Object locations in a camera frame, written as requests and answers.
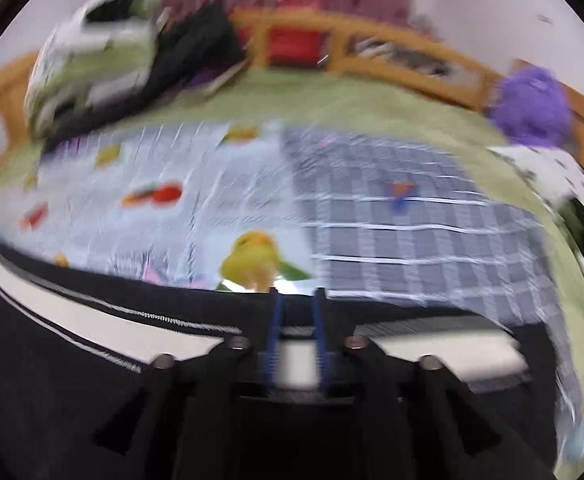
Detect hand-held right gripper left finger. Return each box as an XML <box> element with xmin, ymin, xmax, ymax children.
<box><xmin>93</xmin><ymin>287</ymin><xmax>287</xmax><ymax>480</ymax></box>

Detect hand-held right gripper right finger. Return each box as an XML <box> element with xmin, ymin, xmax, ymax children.
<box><xmin>312</xmin><ymin>287</ymin><xmax>557</xmax><ymax>480</ymax></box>

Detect black pants with white band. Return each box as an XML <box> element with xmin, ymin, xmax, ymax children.
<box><xmin>0</xmin><ymin>232</ymin><xmax>558</xmax><ymax>480</ymax></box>

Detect grey checked cloth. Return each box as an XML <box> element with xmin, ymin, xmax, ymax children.
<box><xmin>281</xmin><ymin>127</ymin><xmax>568</xmax><ymax>343</ymax></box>

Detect fruit print tablecloth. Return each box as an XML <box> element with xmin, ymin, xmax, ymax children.
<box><xmin>0</xmin><ymin>67</ymin><xmax>584</xmax><ymax>480</ymax></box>

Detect purple bag with white trim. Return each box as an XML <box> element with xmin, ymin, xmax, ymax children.
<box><xmin>187</xmin><ymin>57</ymin><xmax>250</xmax><ymax>98</ymax></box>

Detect white floral pillow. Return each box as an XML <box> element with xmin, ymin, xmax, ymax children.
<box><xmin>486</xmin><ymin>145</ymin><xmax>584</xmax><ymax>216</ymax></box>

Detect grey clutter pile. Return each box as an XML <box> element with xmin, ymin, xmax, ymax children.
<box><xmin>352</xmin><ymin>35</ymin><xmax>455</xmax><ymax>78</ymax></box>

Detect red chair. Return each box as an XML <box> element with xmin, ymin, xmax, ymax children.
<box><xmin>266</xmin><ymin>0</ymin><xmax>323</xmax><ymax>67</ymax></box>

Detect black jacket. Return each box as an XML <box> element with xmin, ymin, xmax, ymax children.
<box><xmin>42</xmin><ymin>2</ymin><xmax>250</xmax><ymax>153</ymax></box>

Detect purple plush toy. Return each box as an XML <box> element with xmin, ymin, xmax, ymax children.
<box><xmin>489</xmin><ymin>65</ymin><xmax>573</xmax><ymax>148</ymax></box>

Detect white green floral quilt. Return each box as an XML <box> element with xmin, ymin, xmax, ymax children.
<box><xmin>24</xmin><ymin>0</ymin><xmax>170</xmax><ymax>138</ymax></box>

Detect wooden bed frame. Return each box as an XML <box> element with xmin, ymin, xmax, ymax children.
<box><xmin>0</xmin><ymin>6</ymin><xmax>584</xmax><ymax>196</ymax></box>

